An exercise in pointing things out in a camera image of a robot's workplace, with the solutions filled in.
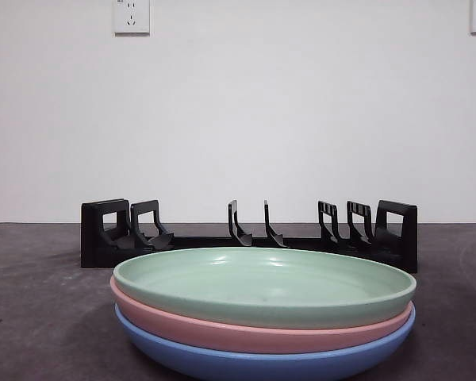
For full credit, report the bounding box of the pale green round plate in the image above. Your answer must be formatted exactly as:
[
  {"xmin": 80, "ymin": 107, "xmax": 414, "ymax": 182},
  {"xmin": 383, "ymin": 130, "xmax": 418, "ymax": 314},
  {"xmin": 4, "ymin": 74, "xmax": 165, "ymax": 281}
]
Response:
[{"xmin": 113, "ymin": 246, "xmax": 417, "ymax": 329}]

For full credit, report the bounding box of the pink round plate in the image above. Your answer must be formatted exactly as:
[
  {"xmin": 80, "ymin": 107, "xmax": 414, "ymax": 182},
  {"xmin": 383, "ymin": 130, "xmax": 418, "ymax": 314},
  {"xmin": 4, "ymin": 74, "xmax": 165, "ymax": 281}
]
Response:
[{"xmin": 109, "ymin": 275, "xmax": 416, "ymax": 355}]

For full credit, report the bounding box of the blue round plate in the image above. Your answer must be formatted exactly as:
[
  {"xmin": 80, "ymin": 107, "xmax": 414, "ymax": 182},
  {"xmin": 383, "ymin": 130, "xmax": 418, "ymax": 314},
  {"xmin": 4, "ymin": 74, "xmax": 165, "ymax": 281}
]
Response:
[{"xmin": 113, "ymin": 303, "xmax": 417, "ymax": 381}]

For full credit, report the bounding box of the black plastic plate rack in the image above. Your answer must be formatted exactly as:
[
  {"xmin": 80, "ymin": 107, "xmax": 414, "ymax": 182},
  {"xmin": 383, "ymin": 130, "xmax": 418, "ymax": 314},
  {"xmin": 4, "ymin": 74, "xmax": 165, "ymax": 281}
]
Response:
[{"xmin": 80, "ymin": 198, "xmax": 418, "ymax": 274}]

